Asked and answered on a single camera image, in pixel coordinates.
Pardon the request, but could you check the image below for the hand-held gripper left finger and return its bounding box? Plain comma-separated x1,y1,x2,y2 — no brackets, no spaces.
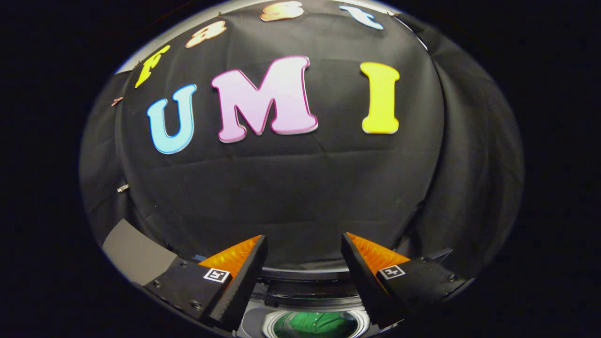
142,235,269,332

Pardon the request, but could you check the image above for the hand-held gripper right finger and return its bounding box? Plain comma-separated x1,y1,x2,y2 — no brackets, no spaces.
340,232,471,330

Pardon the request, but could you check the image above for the washing machine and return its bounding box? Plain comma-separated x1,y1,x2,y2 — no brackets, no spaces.
235,268,376,338

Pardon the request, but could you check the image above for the green polo shirt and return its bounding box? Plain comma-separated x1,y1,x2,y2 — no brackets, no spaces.
274,312,358,338

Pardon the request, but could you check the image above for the black backdrop cloth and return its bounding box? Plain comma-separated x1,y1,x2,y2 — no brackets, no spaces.
79,0,524,282

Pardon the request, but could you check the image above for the grey cabinet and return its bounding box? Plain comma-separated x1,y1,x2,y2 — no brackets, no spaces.
102,218,181,287

